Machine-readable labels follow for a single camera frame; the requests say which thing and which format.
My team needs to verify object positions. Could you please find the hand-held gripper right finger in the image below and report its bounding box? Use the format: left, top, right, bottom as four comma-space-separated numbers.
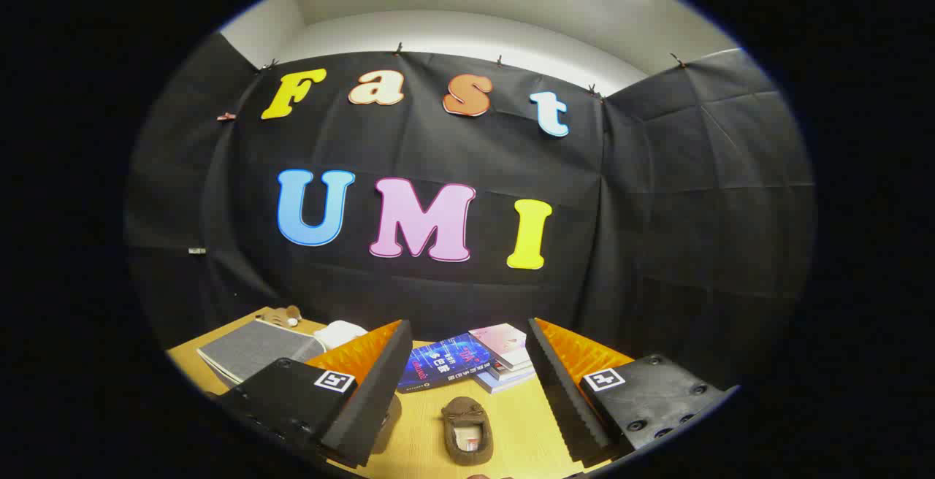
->
524, 317, 737, 467

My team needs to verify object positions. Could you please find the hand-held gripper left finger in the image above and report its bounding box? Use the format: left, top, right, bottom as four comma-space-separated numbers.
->
218, 318, 415, 469

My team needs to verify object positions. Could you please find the brown fuzzy shoe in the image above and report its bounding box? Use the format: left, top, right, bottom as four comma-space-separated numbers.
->
371, 394, 404, 456
440, 396, 495, 467

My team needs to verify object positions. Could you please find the grey fabric storage box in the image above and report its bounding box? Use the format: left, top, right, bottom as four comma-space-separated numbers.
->
197, 318, 327, 390

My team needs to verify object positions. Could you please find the light blue book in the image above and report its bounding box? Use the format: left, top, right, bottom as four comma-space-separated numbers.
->
475, 369, 539, 394

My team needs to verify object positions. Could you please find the white plush toy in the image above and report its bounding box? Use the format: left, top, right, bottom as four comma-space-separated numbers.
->
314, 321, 370, 352

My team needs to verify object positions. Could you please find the pink book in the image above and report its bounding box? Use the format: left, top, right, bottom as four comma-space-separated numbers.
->
469, 323, 530, 370

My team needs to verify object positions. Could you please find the small brown plush toy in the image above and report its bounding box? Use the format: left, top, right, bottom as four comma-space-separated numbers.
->
256, 305, 302, 328

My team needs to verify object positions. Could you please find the black backdrop cloth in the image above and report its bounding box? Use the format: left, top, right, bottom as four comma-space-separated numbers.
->
124, 32, 815, 392

